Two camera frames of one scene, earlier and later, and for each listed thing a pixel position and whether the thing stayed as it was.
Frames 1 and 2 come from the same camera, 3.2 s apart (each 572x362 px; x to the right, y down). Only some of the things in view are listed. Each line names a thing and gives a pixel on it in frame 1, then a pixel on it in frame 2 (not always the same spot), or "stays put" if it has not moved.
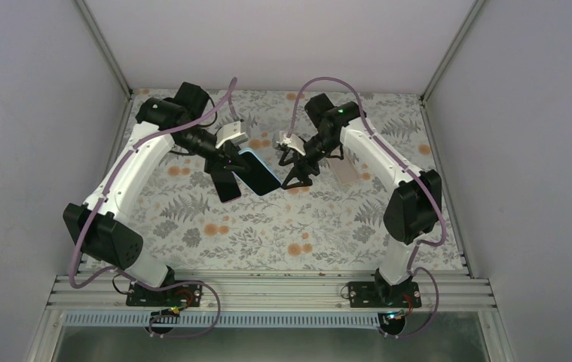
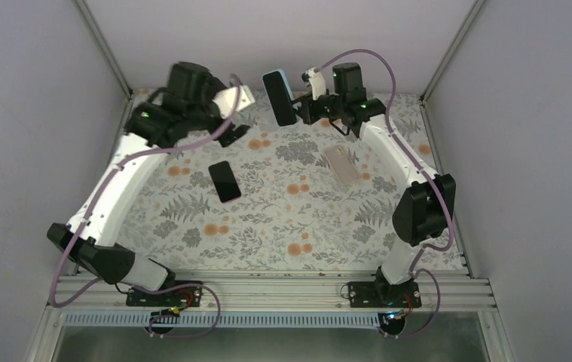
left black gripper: x=228 y=153 → x=226 y=140
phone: x=259 y=178 → x=280 y=97
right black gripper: x=299 y=162 → x=307 y=113
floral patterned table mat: x=183 y=228 stays put
